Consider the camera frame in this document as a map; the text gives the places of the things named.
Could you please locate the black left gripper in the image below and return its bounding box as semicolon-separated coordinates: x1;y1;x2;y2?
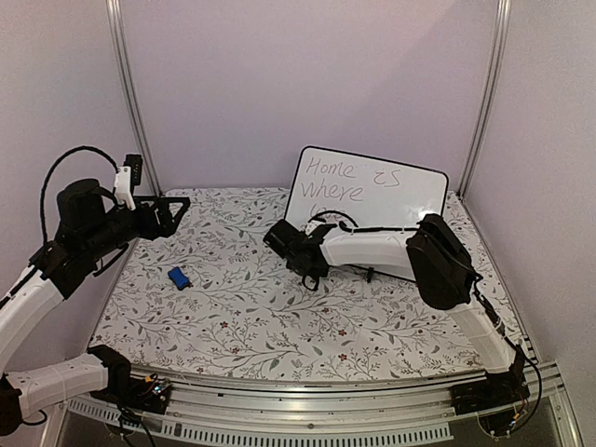
83;196;190;261

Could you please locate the blue whiteboard eraser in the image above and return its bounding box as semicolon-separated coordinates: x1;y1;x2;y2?
168;267;192;291

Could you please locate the small black-framed whiteboard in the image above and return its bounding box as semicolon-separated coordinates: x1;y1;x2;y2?
285;146;449;227

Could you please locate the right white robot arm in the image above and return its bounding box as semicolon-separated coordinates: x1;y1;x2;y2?
264;213;526;406

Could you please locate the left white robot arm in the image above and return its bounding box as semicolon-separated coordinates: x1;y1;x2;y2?
1;179;190;436

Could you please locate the floral patterned table mat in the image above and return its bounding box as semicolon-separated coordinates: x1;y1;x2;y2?
91;187;481;382

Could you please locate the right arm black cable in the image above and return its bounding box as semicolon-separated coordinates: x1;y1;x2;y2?
309;209;420;237

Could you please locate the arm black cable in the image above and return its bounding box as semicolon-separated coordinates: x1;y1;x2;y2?
309;209;420;237
39;145;122;243

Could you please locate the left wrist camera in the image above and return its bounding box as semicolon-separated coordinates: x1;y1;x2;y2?
124;154;142;186

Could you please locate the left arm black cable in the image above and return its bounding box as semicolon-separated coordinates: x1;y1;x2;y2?
39;145;122;243

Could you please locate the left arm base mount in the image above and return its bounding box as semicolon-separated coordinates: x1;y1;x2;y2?
90;373;172;414

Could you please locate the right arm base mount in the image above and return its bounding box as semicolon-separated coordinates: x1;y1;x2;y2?
449;370;530;415

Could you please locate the left aluminium corner post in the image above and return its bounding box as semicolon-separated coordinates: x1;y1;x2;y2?
105;0;163;196

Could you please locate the aluminium corner post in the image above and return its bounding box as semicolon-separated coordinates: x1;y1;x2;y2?
457;0;512;202
105;0;163;196

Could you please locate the right aluminium corner post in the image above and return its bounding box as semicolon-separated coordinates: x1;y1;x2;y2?
457;0;512;202

